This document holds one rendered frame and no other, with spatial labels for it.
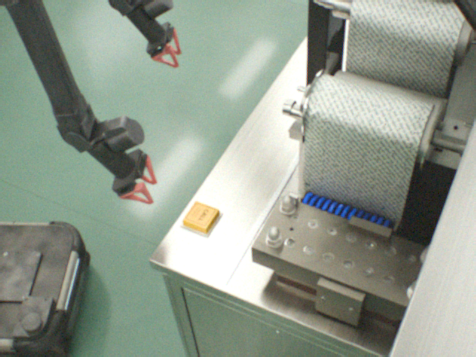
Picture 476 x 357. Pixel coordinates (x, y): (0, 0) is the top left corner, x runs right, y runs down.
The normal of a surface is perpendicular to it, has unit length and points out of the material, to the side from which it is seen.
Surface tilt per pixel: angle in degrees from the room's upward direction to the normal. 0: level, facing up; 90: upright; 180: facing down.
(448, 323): 0
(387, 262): 0
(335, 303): 90
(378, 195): 90
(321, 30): 90
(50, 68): 90
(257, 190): 0
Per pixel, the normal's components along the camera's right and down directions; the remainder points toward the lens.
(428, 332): -0.05, -0.65
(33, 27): 0.01, 0.76
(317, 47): -0.45, 0.69
